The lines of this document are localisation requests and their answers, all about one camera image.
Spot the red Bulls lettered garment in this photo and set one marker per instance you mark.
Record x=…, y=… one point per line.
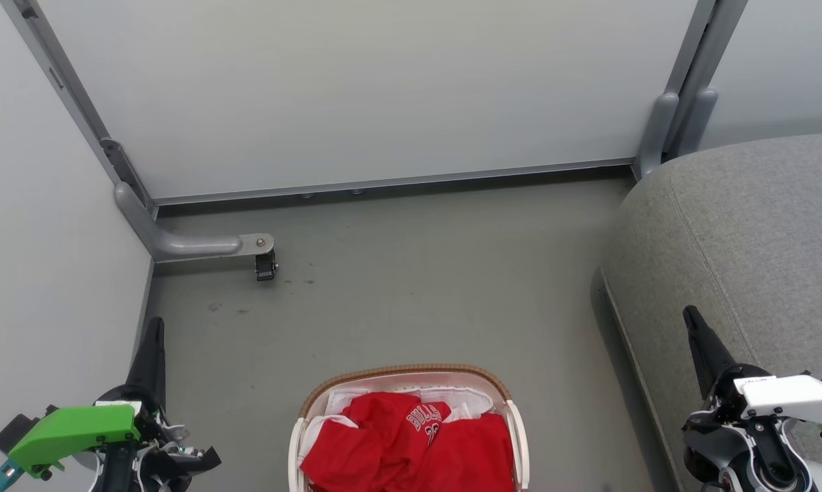
x=376, y=437

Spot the white partition panel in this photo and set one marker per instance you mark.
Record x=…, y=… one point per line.
x=356, y=89

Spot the white basket with wicker rim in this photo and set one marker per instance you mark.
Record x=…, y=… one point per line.
x=520, y=437

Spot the white cloth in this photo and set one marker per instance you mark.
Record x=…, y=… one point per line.
x=451, y=398

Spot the black caster wheel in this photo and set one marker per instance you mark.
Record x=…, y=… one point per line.
x=266, y=266

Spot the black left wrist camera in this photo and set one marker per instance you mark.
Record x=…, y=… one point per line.
x=14, y=429

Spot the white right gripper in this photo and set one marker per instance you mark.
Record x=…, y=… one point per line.
x=786, y=396

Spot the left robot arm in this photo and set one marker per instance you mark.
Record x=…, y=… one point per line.
x=120, y=471

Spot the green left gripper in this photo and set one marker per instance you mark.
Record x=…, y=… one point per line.
x=76, y=430

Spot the grey double partition post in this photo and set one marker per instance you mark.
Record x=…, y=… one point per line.
x=684, y=102

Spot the grey partition post with foot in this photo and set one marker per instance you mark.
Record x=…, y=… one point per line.
x=178, y=244

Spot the grey partition bottom rail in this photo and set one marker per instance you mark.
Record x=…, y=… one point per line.
x=397, y=181

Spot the grey fabric sofa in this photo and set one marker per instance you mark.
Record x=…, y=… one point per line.
x=745, y=246

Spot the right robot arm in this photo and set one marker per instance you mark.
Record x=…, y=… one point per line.
x=766, y=451

